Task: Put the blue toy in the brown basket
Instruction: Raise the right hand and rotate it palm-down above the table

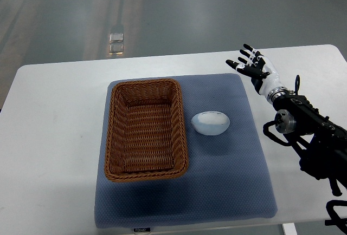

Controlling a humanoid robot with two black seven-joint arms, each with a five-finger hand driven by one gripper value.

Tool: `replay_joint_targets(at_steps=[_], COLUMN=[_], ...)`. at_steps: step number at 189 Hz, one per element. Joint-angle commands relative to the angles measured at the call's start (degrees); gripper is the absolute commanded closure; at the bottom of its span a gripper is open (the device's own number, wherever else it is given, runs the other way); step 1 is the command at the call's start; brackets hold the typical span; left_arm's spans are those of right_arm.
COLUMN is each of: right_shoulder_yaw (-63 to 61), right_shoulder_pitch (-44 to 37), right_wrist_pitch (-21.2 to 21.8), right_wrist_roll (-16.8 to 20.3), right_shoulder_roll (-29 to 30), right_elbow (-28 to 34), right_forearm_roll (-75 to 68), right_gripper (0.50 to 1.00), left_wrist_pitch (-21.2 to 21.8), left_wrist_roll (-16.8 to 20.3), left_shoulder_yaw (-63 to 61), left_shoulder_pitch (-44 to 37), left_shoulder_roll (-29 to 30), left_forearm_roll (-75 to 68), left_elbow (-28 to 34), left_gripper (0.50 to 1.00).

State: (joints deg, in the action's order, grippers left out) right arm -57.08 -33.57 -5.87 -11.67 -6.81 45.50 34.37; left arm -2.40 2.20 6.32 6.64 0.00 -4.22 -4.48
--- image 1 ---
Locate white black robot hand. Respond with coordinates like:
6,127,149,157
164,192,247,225
226,44,282,99

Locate light blue plush toy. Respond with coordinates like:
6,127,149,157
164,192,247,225
191,111,230,136

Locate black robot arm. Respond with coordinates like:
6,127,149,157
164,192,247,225
263,76,346,197

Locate brown wicker basket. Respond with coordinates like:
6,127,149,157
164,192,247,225
104,79,189,182

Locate blue fabric mat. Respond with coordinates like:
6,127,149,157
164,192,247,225
94,74,277,229

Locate metal floor plate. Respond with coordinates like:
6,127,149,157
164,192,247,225
108,32,124,55

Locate white table leg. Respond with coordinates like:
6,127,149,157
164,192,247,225
282,223,298,235

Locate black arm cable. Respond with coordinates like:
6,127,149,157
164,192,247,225
262,120,304,147

